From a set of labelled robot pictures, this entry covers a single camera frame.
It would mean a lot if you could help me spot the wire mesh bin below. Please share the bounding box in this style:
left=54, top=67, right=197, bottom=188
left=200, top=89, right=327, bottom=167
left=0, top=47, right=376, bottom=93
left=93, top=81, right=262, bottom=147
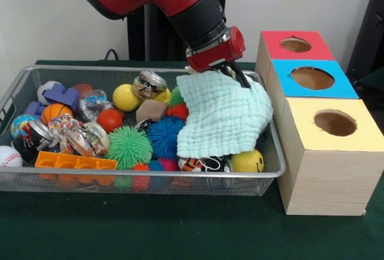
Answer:
left=0, top=64, right=286, bottom=196

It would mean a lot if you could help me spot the orange plastic tray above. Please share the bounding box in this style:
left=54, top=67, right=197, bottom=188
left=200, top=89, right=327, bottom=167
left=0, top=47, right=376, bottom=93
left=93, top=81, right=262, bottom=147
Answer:
left=34, top=151, right=118, bottom=186

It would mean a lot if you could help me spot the wooden box with three holes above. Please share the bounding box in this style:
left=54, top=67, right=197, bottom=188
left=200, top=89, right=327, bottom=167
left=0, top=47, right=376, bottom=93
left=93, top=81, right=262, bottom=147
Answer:
left=254, top=30, right=384, bottom=216

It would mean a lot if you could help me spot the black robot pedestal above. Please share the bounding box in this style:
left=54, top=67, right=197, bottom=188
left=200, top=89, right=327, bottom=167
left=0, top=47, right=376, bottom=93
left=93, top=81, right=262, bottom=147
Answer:
left=125, top=0, right=242, bottom=62

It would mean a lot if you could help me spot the yellow smiley ball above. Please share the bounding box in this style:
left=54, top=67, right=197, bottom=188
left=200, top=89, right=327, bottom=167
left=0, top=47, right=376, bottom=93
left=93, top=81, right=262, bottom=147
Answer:
left=230, top=148, right=265, bottom=174

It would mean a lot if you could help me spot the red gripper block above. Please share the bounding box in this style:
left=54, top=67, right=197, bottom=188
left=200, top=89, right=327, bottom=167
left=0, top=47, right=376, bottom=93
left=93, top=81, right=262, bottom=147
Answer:
left=185, top=26, right=251, bottom=89

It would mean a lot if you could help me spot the black looped cable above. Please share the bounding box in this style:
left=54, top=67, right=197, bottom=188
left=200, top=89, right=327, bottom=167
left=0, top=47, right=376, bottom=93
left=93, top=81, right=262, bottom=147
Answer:
left=104, top=48, right=121, bottom=61

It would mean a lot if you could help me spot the cream knitted cloth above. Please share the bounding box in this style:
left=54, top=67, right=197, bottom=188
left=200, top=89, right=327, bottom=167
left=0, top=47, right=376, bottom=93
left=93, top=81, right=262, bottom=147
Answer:
left=184, top=65, right=256, bottom=83

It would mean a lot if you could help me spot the orange basketball toy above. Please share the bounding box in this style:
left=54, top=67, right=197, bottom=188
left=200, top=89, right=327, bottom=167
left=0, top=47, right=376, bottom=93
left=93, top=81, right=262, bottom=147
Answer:
left=41, top=103, right=74, bottom=126

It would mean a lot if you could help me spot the tan foam block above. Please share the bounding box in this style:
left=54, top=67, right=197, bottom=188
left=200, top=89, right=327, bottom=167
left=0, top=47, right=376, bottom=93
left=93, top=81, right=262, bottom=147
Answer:
left=135, top=99, right=169, bottom=122

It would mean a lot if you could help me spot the multicoloured frayed cloth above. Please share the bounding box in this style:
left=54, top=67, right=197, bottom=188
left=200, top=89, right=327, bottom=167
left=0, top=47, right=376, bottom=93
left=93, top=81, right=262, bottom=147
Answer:
left=47, top=114, right=84, bottom=153

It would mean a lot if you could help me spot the light blue muslin cloth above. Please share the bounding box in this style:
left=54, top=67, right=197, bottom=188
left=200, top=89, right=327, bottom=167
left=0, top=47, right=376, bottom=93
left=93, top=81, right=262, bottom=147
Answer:
left=176, top=72, right=274, bottom=157

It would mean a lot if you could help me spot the blue spiky ball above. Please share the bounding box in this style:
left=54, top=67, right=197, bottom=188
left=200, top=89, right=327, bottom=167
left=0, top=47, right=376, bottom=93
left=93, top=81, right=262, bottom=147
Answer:
left=146, top=116, right=188, bottom=160

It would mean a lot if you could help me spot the green spiky ball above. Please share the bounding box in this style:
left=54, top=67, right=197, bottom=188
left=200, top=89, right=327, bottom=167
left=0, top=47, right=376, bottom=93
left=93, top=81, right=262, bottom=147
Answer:
left=106, top=126, right=154, bottom=171

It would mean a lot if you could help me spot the red rubber ball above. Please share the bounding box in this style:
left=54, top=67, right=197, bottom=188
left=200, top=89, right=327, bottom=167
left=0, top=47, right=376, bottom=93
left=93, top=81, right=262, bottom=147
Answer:
left=96, top=109, right=124, bottom=133

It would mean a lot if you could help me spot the white baseball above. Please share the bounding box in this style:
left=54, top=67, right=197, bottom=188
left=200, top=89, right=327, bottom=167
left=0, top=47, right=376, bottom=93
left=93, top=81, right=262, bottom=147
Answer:
left=0, top=145, right=24, bottom=183

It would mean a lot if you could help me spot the plain yellow ball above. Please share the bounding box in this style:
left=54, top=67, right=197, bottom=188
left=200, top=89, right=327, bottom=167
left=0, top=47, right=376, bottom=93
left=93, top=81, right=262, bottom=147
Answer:
left=112, top=84, right=142, bottom=112

